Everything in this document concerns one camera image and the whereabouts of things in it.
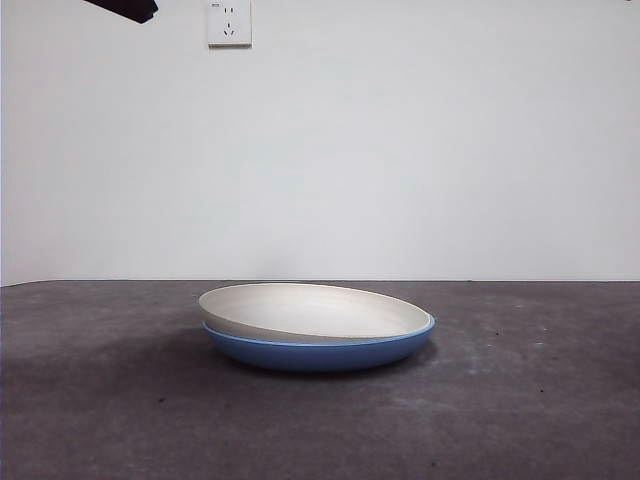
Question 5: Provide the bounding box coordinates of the white wall socket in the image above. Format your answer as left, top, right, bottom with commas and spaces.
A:
207, 0, 254, 50

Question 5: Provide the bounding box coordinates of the white plate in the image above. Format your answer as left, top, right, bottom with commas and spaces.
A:
197, 282, 432, 346

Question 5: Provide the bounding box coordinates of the blue plate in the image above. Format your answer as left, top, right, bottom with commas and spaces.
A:
201, 315, 437, 372

